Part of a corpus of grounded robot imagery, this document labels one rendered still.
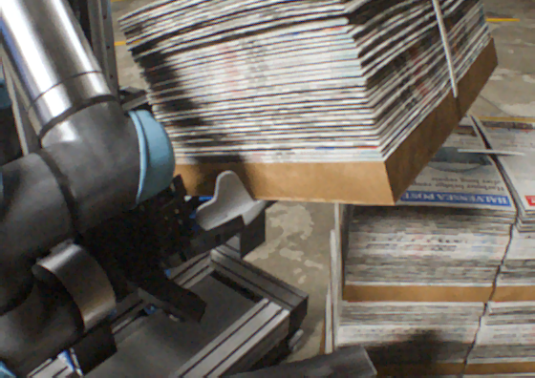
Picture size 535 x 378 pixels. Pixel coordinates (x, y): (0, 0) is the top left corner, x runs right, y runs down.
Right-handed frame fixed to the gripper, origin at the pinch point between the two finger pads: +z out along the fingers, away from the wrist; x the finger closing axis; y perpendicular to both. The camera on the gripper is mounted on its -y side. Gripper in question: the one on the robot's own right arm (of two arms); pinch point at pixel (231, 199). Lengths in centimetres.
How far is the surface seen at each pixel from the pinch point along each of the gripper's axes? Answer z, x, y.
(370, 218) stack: 26.2, -1.4, -16.6
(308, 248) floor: 99, 73, -72
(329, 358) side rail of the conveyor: -2.2, -9.4, -20.0
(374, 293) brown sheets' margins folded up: 28.2, 2.3, -33.4
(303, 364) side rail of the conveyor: -4.6, -7.4, -19.3
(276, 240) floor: 97, 85, -68
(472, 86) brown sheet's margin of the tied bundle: 21.9, -23.1, 4.7
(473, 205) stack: 35.3, -16.1, -18.7
